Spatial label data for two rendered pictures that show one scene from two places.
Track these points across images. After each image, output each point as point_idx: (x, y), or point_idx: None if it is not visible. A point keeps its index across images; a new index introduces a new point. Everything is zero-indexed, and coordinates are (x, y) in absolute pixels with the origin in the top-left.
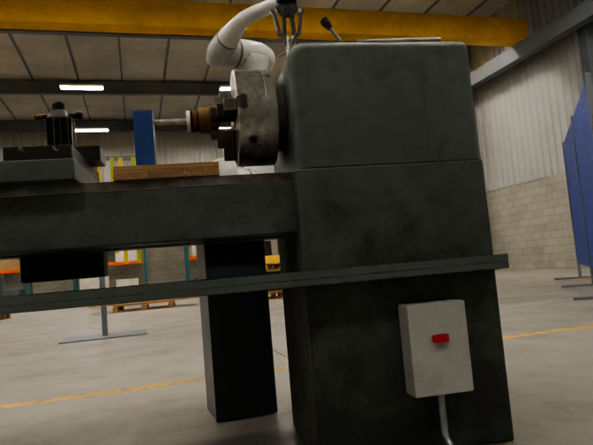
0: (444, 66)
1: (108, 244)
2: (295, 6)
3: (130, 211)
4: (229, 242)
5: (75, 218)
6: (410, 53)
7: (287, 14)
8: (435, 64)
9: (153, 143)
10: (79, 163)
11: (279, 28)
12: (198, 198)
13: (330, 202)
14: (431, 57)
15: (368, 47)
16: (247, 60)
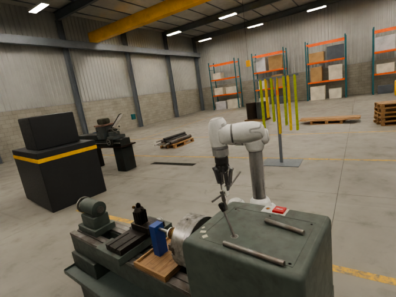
0: (278, 291)
1: (138, 286)
2: (225, 167)
3: (142, 279)
4: None
5: (129, 273)
6: (251, 272)
7: (221, 171)
8: (270, 287)
9: (157, 241)
10: (132, 247)
11: (217, 180)
12: (161, 286)
13: None
14: (267, 281)
15: (222, 257)
16: (246, 144)
